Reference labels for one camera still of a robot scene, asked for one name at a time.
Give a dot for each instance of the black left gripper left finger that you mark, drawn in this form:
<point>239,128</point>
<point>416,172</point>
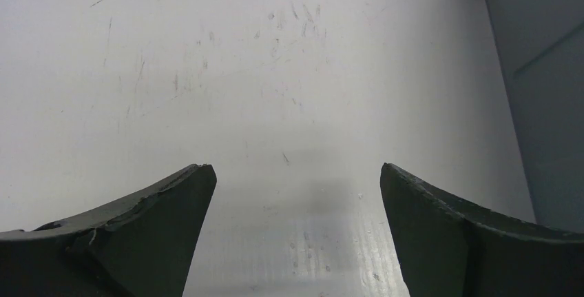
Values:
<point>139,245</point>

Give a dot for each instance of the grey plastic bin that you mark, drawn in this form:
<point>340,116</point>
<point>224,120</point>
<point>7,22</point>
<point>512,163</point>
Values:
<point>540,48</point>

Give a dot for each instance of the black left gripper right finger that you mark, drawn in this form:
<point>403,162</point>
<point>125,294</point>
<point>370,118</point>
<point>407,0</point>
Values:
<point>448,246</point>

